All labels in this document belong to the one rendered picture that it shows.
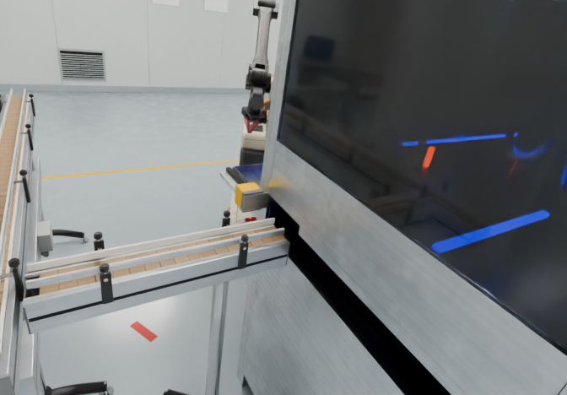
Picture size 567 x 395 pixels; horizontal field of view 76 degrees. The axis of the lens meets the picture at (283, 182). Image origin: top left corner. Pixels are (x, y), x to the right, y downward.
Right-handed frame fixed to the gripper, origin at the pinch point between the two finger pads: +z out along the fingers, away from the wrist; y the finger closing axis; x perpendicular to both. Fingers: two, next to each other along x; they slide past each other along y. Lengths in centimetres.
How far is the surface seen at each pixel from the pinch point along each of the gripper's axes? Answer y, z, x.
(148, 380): 38, 104, -47
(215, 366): 65, 58, -31
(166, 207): -104, 127, -3
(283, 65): 35, -41, -13
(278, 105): 36.2, -29.1, -12.5
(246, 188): 39.2, -0.8, -18.9
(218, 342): 63, 45, -31
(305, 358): 83, 34, -12
